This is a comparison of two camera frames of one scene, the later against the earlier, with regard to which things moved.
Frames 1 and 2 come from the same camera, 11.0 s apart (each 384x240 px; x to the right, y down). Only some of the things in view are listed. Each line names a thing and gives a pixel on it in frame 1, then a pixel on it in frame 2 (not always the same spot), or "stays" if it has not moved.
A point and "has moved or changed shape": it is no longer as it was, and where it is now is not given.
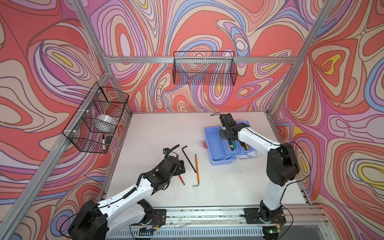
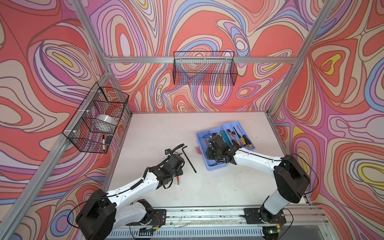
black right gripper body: (224, 134) → (213, 155)
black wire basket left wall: (95, 120) stays
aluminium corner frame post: (328, 9) stays
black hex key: (188, 159) stays
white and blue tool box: (219, 151) has moved or changed shape
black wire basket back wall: (206, 68) stays
